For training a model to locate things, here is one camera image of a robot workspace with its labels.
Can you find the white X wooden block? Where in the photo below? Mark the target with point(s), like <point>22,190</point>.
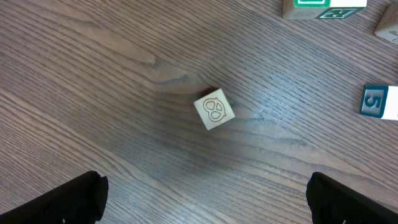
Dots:
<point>379,102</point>

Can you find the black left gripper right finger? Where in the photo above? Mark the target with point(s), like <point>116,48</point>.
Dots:
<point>332,202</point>

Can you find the white block green 2 side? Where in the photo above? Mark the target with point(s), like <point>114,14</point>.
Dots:
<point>342,9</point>

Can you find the green top corner block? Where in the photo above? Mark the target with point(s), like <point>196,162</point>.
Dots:
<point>304,9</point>

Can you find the white block blue side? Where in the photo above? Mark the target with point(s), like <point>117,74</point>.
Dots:
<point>214,109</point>

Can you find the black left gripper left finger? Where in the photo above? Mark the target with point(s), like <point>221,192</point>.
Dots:
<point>82,200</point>

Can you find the small yellow top block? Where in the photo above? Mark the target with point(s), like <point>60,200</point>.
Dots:
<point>387,27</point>

